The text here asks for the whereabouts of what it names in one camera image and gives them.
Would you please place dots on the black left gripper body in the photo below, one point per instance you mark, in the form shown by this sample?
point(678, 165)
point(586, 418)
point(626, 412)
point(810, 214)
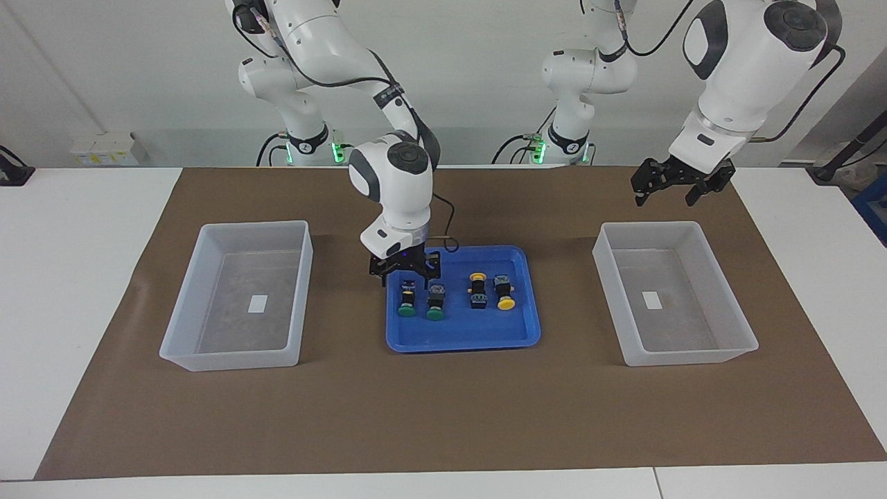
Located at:
point(682, 177)

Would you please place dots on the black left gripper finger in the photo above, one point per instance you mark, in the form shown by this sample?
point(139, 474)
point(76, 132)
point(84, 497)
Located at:
point(646, 179)
point(714, 186)

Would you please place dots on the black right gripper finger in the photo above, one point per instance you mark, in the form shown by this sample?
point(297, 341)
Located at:
point(382, 277)
point(428, 274)

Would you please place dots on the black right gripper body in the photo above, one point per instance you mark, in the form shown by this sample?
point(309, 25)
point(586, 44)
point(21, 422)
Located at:
point(405, 262)

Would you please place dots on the green push button switch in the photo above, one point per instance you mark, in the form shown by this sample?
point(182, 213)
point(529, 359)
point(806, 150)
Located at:
point(407, 305)
point(435, 308)

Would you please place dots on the yellow push button switch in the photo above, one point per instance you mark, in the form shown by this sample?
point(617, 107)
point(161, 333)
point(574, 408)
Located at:
point(505, 294)
point(477, 294)

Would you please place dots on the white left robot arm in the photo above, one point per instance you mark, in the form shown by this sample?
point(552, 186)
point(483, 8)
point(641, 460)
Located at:
point(745, 62)

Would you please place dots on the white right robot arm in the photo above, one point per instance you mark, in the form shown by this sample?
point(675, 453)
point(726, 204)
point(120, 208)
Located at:
point(395, 187)

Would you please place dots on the blue plastic tray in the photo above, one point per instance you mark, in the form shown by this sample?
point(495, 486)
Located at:
point(457, 333)

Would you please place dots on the green lit base connector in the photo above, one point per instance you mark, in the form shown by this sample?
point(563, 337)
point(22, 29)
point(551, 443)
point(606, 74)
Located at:
point(536, 149)
point(338, 149)

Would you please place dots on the white label sticker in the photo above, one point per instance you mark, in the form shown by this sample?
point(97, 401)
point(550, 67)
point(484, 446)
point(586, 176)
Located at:
point(651, 300)
point(258, 303)

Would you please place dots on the black pole stand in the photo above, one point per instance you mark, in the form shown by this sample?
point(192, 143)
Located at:
point(849, 149)

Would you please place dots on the brown paper table mat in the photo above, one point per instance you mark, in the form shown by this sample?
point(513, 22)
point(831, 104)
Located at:
point(443, 416)

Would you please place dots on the blue plastic crate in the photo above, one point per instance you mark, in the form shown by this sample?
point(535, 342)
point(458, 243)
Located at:
point(874, 211)

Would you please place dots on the translucent white plastic box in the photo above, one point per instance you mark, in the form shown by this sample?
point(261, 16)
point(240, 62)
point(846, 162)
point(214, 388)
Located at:
point(686, 353)
point(235, 357)

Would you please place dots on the white wall socket box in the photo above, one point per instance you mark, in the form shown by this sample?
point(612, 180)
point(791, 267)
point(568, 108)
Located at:
point(104, 151)

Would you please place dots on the black clamp mount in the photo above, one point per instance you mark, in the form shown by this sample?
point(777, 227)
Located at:
point(14, 173)

